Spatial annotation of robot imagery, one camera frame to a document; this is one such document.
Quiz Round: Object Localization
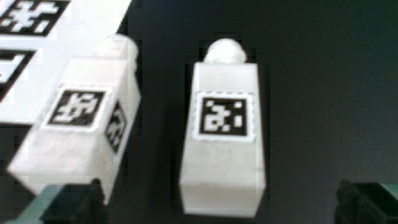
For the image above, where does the white marker sheet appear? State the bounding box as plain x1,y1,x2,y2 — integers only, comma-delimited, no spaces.
0,0,133,124

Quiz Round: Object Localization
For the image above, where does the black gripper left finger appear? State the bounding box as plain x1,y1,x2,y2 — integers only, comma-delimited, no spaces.
16,179,109,224

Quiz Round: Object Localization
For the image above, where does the white table leg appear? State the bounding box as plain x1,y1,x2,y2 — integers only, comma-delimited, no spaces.
7,34,141,194
180,38,267,218

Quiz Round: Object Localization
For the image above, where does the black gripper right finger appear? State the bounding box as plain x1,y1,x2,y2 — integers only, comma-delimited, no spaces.
336,180,398,224

